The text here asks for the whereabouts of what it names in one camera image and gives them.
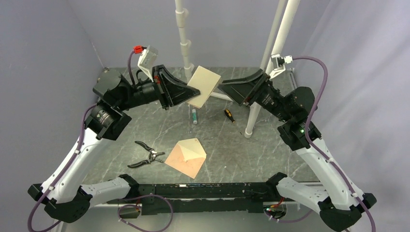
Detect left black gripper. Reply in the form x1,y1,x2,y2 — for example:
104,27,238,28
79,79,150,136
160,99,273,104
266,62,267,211
117,64,200,111

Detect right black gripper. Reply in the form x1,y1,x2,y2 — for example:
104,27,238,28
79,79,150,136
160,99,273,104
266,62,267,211
218,69,292,122

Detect tan paper letter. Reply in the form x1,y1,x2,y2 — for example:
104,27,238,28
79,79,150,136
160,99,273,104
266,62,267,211
187,66,221,108

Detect green white glue stick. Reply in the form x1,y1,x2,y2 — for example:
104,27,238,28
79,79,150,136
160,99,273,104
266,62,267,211
191,109,198,125

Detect tan envelope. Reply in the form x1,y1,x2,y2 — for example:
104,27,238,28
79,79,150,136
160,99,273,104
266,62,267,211
164,138,207,179

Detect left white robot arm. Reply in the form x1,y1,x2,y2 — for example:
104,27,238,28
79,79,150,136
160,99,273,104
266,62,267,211
28,65,200,223

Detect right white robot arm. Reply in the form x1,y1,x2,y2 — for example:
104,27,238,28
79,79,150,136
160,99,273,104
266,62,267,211
219,70,377,232

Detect yellow black screwdriver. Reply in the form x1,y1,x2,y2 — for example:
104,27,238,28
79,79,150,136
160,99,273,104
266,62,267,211
224,109,242,135

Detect black pliers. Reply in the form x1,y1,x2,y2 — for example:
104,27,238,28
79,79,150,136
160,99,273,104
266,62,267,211
127,141,166,169

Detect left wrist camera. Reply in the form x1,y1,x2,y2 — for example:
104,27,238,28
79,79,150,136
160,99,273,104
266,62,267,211
133,45,158,82

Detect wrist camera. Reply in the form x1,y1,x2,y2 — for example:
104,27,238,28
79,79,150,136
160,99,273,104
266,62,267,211
269,54,293,80
133,45,158,82

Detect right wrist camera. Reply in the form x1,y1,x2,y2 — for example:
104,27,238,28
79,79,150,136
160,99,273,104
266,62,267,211
269,54,293,80

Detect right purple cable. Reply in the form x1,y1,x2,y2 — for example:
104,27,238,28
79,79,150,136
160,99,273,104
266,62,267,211
264,56,377,232

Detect purple cable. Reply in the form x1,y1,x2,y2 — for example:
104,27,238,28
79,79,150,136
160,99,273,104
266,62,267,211
264,56,377,232
27,48,174,232

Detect white PVC pipe frame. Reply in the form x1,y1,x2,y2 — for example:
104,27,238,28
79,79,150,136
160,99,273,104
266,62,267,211
175,0,302,139

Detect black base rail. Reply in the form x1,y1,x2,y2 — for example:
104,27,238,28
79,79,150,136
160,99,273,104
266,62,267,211
108,182,285,216

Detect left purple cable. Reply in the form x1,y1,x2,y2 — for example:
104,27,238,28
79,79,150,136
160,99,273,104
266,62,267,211
27,48,174,232

